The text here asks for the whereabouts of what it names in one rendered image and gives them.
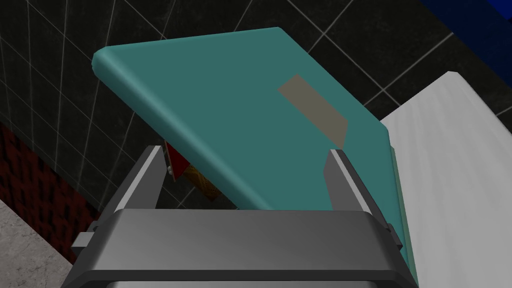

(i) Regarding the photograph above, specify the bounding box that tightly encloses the white table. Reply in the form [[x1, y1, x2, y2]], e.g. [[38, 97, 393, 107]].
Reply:
[[379, 71, 512, 288]]

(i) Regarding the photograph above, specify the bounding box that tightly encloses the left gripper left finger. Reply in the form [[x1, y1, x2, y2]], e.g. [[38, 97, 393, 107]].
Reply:
[[100, 145, 168, 220]]

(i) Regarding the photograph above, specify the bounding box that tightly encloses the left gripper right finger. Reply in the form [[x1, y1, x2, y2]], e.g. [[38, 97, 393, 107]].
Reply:
[[322, 149, 388, 227]]

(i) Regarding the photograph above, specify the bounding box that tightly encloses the teal book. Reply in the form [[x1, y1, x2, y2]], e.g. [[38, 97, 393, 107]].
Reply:
[[91, 26, 420, 287]]

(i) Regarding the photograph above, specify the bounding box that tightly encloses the red and gold book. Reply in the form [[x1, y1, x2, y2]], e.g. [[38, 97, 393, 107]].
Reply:
[[163, 140, 223, 203]]

